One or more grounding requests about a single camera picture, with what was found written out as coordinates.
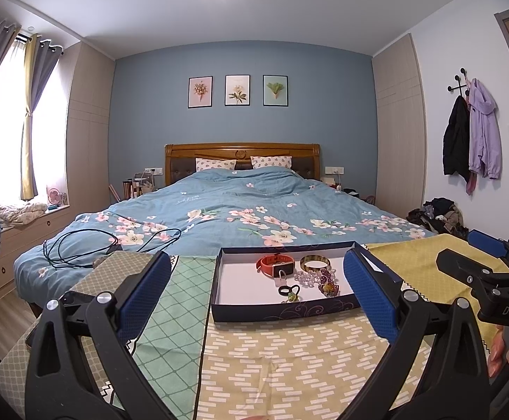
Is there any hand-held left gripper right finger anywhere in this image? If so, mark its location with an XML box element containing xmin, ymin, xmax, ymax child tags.
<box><xmin>343</xmin><ymin>249</ymin><xmax>491</xmax><ymax>420</ymax></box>

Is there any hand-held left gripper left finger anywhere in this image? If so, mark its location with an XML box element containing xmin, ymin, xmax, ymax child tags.
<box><xmin>23</xmin><ymin>251</ymin><xmax>172</xmax><ymax>420</ymax></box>

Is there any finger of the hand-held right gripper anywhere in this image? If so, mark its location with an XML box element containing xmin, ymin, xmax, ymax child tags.
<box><xmin>436</xmin><ymin>248</ymin><xmax>509</xmax><ymax>293</ymax></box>
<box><xmin>467</xmin><ymin>229</ymin><xmax>509</xmax><ymax>272</ymax></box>

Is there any clear crystal bead bracelet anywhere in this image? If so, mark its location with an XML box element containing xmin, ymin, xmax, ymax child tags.
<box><xmin>293</xmin><ymin>270</ymin><xmax>323</xmax><ymax>288</ymax></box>

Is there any black hair tie green charm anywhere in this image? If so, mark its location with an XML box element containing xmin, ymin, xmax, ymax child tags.
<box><xmin>281</xmin><ymin>283</ymin><xmax>304</xmax><ymax>305</ymax></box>

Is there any amber tortoiseshell bangle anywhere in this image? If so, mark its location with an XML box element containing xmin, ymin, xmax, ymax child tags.
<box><xmin>299</xmin><ymin>254</ymin><xmax>331</xmax><ymax>273</ymax></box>

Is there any navy shallow cardboard box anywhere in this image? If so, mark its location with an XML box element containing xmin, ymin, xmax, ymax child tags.
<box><xmin>211</xmin><ymin>240</ymin><xmax>403</xmax><ymax>323</ymax></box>

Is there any orange strap smartwatch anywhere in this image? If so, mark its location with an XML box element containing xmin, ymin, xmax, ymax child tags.
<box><xmin>256</xmin><ymin>254</ymin><xmax>294</xmax><ymax>278</ymax></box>

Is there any pile of dark clothes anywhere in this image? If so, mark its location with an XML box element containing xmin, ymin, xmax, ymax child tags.
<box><xmin>405</xmin><ymin>198</ymin><xmax>469</xmax><ymax>239</ymax></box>

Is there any black jacket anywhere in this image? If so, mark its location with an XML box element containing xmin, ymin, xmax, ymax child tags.
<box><xmin>442</xmin><ymin>95</ymin><xmax>472</xmax><ymax>182</ymax></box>

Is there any purple jacket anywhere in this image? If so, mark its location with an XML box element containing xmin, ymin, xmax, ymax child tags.
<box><xmin>468</xmin><ymin>79</ymin><xmax>500</xmax><ymax>180</ymax></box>

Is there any cosmetics organizer rack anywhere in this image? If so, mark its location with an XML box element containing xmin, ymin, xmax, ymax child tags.
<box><xmin>121</xmin><ymin>170</ymin><xmax>154</xmax><ymax>197</ymax></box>

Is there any cluttered bedside table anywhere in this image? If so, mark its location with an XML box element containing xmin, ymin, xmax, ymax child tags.
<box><xmin>320</xmin><ymin>175</ymin><xmax>362</xmax><ymax>198</ymax></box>

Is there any beige window seat cabinet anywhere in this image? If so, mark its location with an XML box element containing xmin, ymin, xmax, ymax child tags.
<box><xmin>0</xmin><ymin>203</ymin><xmax>78</xmax><ymax>311</ymax></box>

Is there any bed with blue floral duvet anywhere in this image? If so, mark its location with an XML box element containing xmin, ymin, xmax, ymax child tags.
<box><xmin>14</xmin><ymin>167</ymin><xmax>439</xmax><ymax>302</ymax></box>

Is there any pink dotted pillow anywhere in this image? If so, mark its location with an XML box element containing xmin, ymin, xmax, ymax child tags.
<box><xmin>195</xmin><ymin>157</ymin><xmax>238</xmax><ymax>172</ymax></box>
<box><xmin>250</xmin><ymin>155</ymin><xmax>293</xmax><ymax>169</ymax></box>

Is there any pile of light laundry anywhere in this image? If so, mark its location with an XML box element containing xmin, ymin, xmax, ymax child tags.
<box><xmin>0</xmin><ymin>201</ymin><xmax>49</xmax><ymax>228</ymax></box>

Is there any wooden bed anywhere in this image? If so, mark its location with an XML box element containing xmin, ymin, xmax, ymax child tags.
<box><xmin>165</xmin><ymin>143</ymin><xmax>321</xmax><ymax>187</ymax></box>

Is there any grey and yellow curtain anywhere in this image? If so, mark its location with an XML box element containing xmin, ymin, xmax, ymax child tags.
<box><xmin>20</xmin><ymin>34</ymin><xmax>63</xmax><ymax>202</ymax></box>

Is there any white sheer curtain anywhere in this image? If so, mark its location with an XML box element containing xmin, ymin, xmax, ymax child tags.
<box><xmin>0</xmin><ymin>37</ymin><xmax>69</xmax><ymax>215</ymax></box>

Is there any framed white flower picture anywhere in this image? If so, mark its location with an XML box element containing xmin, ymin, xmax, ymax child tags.
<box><xmin>225</xmin><ymin>74</ymin><xmax>251</xmax><ymax>107</ymax></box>

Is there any black curtain rod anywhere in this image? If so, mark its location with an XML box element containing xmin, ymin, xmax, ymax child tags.
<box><xmin>16</xmin><ymin>33</ymin><xmax>65</xmax><ymax>55</ymax></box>

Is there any black wall coat rack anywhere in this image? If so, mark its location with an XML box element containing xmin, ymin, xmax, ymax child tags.
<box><xmin>447</xmin><ymin>69</ymin><xmax>472</xmax><ymax>97</ymax></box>

